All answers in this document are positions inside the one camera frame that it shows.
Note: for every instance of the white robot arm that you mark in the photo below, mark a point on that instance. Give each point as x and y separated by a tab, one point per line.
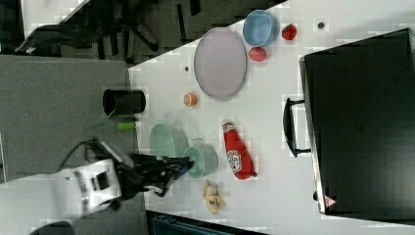
72	193

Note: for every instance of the small red toy fruit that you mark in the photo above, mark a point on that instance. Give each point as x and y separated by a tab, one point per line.
289	32

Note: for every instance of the large black utensil pot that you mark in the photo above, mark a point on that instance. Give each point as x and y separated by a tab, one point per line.
123	102

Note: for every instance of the green plastic mug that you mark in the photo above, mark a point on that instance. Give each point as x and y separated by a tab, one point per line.
204	158

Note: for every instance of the blue plastic cup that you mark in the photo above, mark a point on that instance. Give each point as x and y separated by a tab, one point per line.
260	28

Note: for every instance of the peeled toy banana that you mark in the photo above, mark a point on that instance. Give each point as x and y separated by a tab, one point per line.
212	198

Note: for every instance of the green perforated colander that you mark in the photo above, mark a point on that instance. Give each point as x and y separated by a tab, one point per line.
167	141

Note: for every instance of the black silver toaster oven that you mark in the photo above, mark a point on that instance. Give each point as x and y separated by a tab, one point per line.
359	102

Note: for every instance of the toy strawberry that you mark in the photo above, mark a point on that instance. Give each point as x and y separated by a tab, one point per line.
257	54

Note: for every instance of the red ketchup bottle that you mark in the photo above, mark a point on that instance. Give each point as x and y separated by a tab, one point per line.
237	154

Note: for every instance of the lilac oval plate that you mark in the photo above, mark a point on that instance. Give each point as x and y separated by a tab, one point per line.
220	63

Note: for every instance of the toy orange half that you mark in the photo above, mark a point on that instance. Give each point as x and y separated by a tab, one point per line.
190	99

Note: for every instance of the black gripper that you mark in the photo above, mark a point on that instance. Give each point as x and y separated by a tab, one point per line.
148	171

